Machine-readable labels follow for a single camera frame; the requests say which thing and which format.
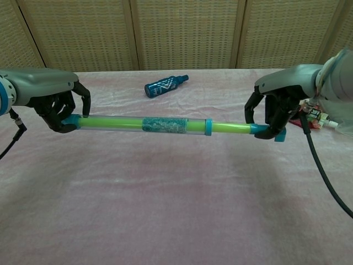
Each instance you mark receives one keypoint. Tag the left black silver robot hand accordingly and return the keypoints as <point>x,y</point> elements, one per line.
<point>41,85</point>

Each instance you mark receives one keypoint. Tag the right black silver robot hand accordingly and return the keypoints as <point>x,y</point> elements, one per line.
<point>289,78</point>

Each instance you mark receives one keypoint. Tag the clear syringe barrel blue tip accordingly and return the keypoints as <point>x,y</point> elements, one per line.
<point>165,126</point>

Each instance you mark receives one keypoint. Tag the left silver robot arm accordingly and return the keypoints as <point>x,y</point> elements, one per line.
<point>4,94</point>

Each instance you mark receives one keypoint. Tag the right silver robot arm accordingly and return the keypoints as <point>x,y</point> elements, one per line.
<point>337,80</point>

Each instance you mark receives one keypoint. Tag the red drink pouch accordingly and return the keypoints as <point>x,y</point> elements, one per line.
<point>317,118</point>

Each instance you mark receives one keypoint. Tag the woven bamboo screen panel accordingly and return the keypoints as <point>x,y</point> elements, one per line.
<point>344,25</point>
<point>187,33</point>
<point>80,33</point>
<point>19,36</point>
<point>286,27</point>

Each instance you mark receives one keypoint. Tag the blue spray bottle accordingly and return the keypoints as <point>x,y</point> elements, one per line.
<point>161,87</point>

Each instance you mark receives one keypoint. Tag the pink tablecloth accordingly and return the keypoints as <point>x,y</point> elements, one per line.
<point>165,193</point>

